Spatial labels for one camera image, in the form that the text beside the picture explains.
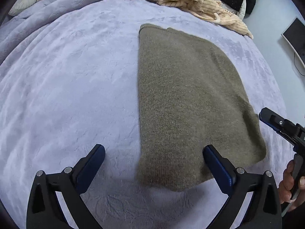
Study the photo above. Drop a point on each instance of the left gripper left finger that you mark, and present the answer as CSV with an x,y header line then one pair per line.
x,y
44,210

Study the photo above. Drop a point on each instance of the person's right hand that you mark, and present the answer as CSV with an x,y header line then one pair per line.
x,y
287,184

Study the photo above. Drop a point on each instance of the olive brown knit sweater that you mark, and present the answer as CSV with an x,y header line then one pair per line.
x,y
190,96

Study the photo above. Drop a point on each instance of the dark wall-mounted screen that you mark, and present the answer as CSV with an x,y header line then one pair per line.
x,y
295,36

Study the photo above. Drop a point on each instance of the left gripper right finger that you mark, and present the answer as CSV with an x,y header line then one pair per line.
x,y
264,210

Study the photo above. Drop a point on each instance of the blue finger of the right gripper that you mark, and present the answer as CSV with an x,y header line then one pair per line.
x,y
277,123

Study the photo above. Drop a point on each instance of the lavender plush bed blanket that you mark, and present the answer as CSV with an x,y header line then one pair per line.
x,y
68,82

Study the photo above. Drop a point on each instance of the cream striped knit garment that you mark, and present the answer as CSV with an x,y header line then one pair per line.
x,y
210,11

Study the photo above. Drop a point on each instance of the round white pleated cushion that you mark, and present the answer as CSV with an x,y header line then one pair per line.
x,y
19,6

